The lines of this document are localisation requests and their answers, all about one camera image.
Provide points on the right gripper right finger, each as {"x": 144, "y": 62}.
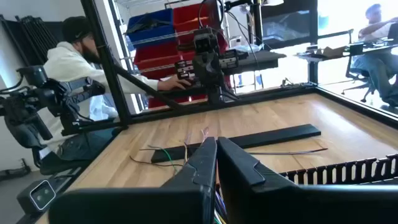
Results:
{"x": 280, "y": 205}

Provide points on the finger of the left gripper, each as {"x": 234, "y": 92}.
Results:
{"x": 215, "y": 73}
{"x": 201, "y": 73}

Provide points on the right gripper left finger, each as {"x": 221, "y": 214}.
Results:
{"x": 140, "y": 205}

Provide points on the black duct cover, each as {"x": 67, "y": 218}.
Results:
{"x": 273, "y": 133}

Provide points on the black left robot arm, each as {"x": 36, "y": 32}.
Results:
{"x": 219, "y": 93}

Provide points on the black desk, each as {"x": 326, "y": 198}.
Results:
{"x": 264, "y": 59}

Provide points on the red storage bin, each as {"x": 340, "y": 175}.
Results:
{"x": 158, "y": 54}
{"x": 189, "y": 15}
{"x": 168, "y": 102}
{"x": 161, "y": 72}

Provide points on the blue storage bin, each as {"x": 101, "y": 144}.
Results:
{"x": 152, "y": 29}

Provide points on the black display screen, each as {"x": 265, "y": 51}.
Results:
{"x": 286, "y": 26}

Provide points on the office desk with clutter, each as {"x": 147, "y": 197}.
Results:
{"x": 326, "y": 56}

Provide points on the brown cardboard piece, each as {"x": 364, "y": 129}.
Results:
{"x": 334, "y": 51}

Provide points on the person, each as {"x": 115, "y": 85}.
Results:
{"x": 376, "y": 62}
{"x": 71, "y": 65}

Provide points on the black office chair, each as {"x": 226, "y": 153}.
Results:
{"x": 357, "y": 77}

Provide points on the black folded stand bundle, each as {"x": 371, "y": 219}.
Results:
{"x": 34, "y": 37}

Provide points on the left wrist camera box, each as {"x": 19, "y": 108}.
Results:
{"x": 205, "y": 40}

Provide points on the black aluminium table frame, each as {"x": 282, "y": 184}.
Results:
{"x": 105, "y": 62}

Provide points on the grey table-level camera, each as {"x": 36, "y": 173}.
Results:
{"x": 42, "y": 196}

